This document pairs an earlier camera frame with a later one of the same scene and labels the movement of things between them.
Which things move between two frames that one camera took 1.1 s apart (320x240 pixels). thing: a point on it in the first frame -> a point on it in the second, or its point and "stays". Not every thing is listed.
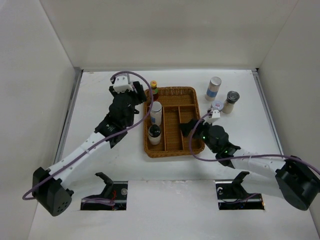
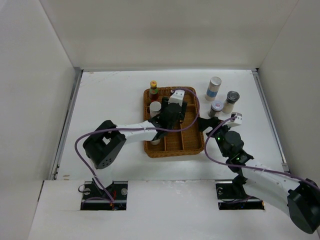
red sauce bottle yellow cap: x=154 y=89 stays
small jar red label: x=217 y=105 stays
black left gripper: x=137 y=93 -> x=181 y=115
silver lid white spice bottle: x=156 y=113 stays
